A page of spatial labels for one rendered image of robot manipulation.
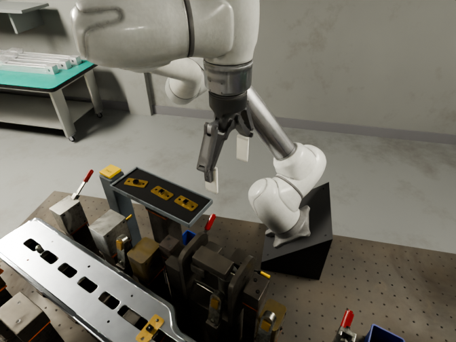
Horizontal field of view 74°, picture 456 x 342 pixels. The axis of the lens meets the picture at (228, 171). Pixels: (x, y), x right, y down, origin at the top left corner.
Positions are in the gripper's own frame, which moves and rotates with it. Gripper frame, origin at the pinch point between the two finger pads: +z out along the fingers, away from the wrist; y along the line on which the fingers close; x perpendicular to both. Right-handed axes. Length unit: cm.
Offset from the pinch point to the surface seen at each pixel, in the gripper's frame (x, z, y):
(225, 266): 3.2, 27.2, 6.5
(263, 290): 13.8, 34.0, 3.5
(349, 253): 32, 76, -58
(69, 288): -42, 46, 29
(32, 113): -342, 127, -109
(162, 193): -32.6, 29.4, -8.4
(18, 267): -64, 46, 33
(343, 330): 34.8, 24.5, 8.4
